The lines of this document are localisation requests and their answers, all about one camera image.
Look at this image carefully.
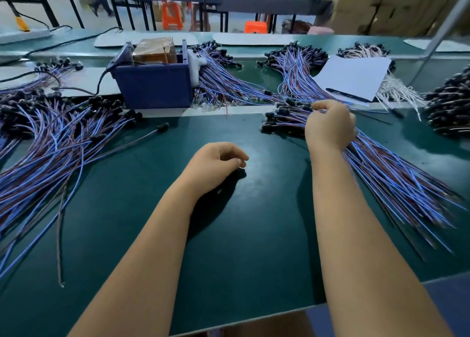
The person's left hand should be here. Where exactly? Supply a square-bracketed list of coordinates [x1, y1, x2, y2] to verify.
[180, 142, 251, 200]

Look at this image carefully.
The person's right hand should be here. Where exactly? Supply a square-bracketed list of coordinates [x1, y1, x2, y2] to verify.
[305, 100, 358, 156]

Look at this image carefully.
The pile of wired lamps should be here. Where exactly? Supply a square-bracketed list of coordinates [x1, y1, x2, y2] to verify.
[260, 98, 465, 261]
[0, 91, 170, 283]

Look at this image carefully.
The blue plastic tester box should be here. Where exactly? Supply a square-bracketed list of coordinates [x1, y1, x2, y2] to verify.
[110, 41, 203, 110]

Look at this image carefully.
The person's right forearm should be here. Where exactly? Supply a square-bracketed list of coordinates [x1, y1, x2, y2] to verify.
[308, 148, 455, 337]

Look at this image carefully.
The person's left forearm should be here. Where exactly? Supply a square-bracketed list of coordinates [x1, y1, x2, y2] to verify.
[70, 185, 221, 337]

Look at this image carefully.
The white power strip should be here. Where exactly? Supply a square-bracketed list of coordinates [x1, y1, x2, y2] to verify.
[0, 28, 52, 45]

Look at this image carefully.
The black pen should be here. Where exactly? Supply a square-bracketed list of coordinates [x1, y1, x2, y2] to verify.
[325, 88, 376, 104]

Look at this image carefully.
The white paper sheet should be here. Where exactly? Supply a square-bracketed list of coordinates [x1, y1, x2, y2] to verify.
[313, 56, 392, 103]

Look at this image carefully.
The white flat mat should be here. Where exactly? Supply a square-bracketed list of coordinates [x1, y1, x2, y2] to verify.
[213, 32, 298, 46]
[94, 31, 199, 48]
[0, 67, 122, 97]
[404, 38, 470, 53]

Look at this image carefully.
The orange plastic stool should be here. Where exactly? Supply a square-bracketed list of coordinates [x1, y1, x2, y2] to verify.
[162, 0, 185, 31]
[244, 21, 270, 35]

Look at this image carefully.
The brown cardboard block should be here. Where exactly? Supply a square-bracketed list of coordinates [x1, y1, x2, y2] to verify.
[132, 37, 178, 64]

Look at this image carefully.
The stack of large cardboard boxes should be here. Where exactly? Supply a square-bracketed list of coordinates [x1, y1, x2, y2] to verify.
[316, 0, 470, 36]

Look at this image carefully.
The grey metal pole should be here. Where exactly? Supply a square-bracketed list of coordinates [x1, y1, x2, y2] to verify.
[407, 0, 470, 84]

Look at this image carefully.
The loose grey wire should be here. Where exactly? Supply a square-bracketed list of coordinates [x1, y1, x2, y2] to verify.
[56, 194, 71, 289]

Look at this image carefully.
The black power cable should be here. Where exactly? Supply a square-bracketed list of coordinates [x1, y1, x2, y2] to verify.
[0, 26, 122, 95]

